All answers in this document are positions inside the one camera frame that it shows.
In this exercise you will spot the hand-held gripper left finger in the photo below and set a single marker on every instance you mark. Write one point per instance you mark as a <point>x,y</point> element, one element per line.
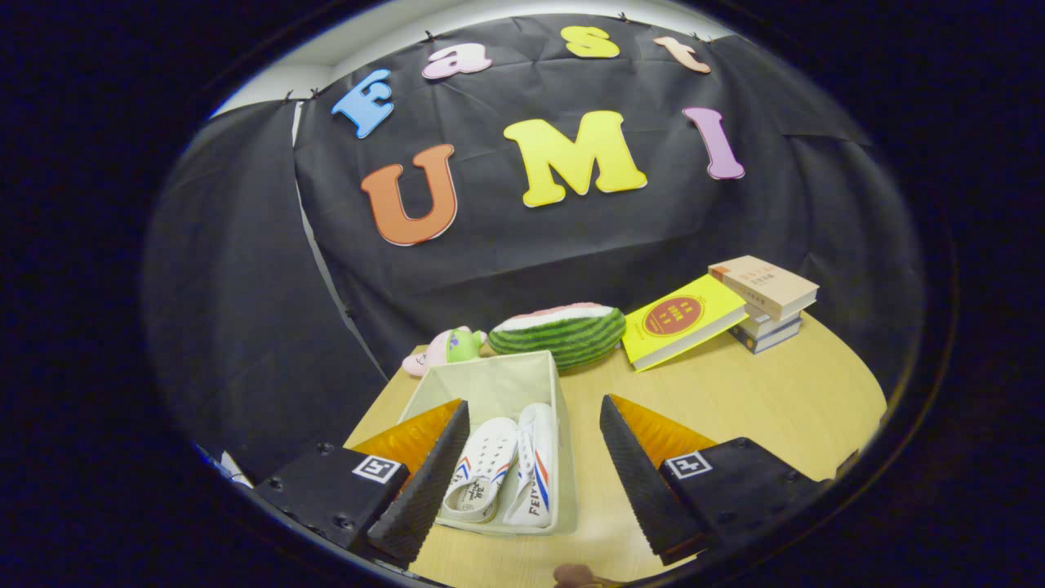
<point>429,490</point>

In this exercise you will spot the pink and green plush toy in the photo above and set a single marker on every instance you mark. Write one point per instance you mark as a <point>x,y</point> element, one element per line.
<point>449,347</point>

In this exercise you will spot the tan book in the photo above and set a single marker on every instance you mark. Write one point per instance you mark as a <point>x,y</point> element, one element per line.
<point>763,286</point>

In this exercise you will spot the watermelon slice plush toy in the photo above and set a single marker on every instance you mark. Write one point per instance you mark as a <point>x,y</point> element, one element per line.
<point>563,339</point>

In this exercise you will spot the grey book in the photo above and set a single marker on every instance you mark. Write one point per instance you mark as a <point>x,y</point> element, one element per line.
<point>767,339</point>

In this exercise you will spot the beige fabric storage box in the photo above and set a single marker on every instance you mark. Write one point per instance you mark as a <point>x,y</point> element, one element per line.
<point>498,384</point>

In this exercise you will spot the yellow book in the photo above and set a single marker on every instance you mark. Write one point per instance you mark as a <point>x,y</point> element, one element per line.
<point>678,322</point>

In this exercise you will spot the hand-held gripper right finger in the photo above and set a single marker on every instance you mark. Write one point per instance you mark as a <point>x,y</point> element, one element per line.
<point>645,490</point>

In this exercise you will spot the white book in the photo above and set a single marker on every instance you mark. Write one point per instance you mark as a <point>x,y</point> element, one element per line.
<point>771,324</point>

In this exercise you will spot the black backdrop cloth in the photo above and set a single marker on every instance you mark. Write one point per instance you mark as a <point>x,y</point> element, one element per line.
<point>506,261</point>

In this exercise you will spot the white striped canvas shoe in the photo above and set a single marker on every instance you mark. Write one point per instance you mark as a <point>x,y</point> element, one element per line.
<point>486,457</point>
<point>539,457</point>

